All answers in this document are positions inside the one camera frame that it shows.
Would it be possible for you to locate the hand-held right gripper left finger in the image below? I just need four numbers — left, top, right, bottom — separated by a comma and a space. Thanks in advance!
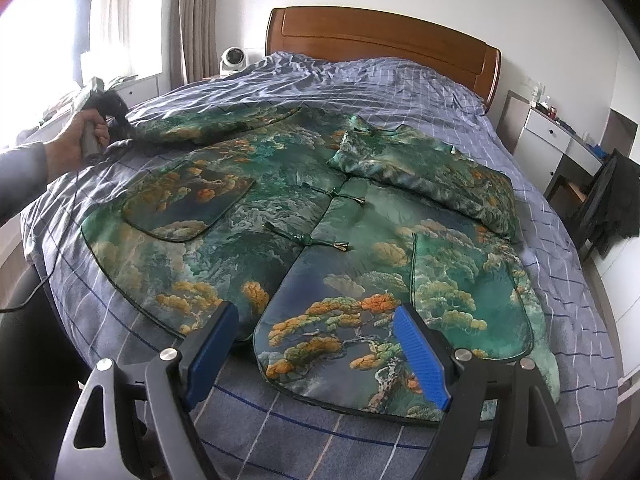
57, 301, 241, 480

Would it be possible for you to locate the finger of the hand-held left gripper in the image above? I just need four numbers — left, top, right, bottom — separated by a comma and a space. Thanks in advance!
111, 112, 137, 142

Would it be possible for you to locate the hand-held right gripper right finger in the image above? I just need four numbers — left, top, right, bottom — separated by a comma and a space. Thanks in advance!
392, 302, 578, 480

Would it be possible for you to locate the green printed jacket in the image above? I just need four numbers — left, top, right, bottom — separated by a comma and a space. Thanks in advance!
80, 105, 561, 428

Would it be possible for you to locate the person's left forearm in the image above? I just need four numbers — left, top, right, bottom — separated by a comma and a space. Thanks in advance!
0, 142, 56, 231

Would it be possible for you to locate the person's left hand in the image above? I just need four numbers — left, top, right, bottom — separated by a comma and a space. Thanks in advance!
45, 107, 111, 171

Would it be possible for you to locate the white window cabinet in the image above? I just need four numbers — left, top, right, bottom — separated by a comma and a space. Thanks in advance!
112, 72, 163, 111

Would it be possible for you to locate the sheer white curtain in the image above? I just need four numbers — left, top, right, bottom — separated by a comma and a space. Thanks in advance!
92, 0, 171, 81

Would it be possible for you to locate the beige curtain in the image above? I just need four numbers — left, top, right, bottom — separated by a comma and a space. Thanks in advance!
167, 0, 221, 86

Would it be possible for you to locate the small white fan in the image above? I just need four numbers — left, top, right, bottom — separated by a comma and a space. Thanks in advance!
220, 46, 248, 77

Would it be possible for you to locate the white wardrobe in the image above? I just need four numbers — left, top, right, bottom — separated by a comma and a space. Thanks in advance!
585, 240, 640, 401

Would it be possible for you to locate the wooden chair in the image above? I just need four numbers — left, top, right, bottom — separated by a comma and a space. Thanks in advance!
550, 175, 596, 211

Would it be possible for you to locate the chair with black jacket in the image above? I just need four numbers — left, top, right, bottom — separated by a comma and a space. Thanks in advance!
570, 149, 640, 261

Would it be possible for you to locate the white desk with drawer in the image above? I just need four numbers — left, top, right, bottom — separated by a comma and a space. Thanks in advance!
502, 90, 640, 196

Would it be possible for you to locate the wooden headboard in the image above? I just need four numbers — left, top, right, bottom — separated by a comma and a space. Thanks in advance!
264, 6, 502, 113

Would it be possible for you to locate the black cable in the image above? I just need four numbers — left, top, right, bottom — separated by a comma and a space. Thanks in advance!
0, 240, 61, 313

